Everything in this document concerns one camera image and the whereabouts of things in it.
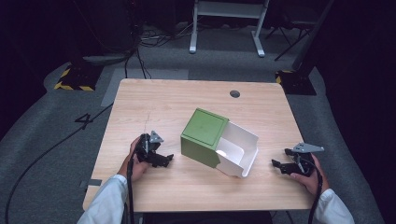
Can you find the black base with hazard stripes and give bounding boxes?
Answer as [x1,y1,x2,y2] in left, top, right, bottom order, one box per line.
[275,69,318,96]
[53,61,105,92]

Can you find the white drawer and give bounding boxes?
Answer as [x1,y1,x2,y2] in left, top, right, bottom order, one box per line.
[215,120,260,179]

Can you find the black folding stand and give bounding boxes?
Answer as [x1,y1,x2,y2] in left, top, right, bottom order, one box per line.
[265,17,316,62]

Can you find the white metal desk frame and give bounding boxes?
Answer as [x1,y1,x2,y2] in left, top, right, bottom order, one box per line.
[189,0,271,59]

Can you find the long black floor cable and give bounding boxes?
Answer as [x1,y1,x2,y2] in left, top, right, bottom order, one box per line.
[4,103,114,224]

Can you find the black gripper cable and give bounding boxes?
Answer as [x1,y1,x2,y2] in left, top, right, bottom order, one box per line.
[125,150,135,224]
[306,157,324,224]

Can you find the person's left hand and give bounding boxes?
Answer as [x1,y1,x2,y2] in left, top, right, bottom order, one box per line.
[117,136,151,183]

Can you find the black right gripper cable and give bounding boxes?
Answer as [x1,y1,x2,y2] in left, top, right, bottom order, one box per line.
[306,157,324,224]

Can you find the green drawer box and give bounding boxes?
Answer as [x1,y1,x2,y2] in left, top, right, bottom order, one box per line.
[179,107,230,169]

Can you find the bundle of floor cables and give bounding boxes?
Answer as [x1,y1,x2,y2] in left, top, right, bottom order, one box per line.
[138,21,195,49]

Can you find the person's right hand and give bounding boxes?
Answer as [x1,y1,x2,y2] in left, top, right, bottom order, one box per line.
[290,153,331,197]

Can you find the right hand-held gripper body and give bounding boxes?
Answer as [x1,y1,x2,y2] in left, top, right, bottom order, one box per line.
[291,142,325,178]

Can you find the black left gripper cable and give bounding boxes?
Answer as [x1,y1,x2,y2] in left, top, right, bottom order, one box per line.
[125,150,135,224]

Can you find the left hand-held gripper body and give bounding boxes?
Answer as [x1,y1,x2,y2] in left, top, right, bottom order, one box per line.
[134,130,164,163]

